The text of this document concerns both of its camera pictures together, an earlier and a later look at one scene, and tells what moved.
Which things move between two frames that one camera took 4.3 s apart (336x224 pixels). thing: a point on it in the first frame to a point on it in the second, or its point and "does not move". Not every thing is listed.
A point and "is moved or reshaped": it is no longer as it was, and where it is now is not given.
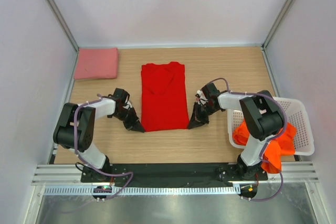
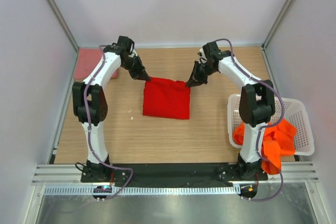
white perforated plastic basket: x=296 y=112 does not move
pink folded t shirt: x=100 y=63 does not move
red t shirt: x=164 y=96 is moved or reshaped
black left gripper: x=136 y=126 to x=140 y=73
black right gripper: x=195 y=122 to x=192 y=81
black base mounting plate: x=170 y=174 does not move
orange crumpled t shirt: x=284 y=142 does not move
